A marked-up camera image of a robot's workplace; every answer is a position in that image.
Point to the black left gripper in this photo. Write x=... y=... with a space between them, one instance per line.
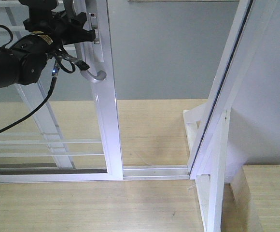
x=65 y=27

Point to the grey door handle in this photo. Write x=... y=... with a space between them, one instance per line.
x=90 y=52

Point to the white framed sliding glass door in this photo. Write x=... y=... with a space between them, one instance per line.
x=63 y=127

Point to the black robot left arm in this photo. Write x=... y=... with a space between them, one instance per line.
x=23 y=62

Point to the plywood box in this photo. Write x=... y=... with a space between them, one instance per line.
x=256 y=191

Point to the plywood base platform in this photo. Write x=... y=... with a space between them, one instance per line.
x=152 y=132

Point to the aluminium floor track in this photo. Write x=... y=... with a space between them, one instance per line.
x=158 y=172

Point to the white wall panel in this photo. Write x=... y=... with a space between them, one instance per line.
x=254 y=129

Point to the white wooden support frame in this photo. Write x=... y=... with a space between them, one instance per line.
x=209 y=175

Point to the white door frame post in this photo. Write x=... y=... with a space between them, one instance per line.
x=217 y=96

